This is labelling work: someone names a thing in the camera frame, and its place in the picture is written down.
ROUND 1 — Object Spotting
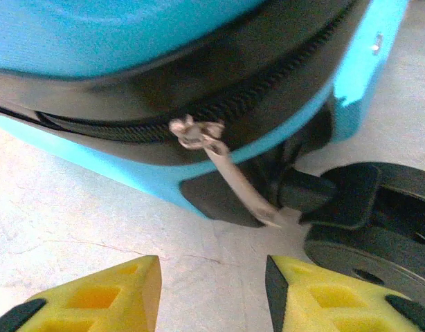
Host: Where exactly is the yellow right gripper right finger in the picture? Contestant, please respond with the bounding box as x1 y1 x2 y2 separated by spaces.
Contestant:
266 254 425 332

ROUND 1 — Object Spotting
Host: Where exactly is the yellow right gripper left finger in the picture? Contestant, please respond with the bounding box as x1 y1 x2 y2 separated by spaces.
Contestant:
0 255 163 332

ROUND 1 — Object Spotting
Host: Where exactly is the silver zipper pull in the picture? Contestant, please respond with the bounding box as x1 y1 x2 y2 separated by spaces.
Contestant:
168 115 283 229

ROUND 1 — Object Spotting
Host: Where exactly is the teal hard-shell suitcase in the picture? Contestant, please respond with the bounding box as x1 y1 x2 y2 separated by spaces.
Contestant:
0 0 425 308

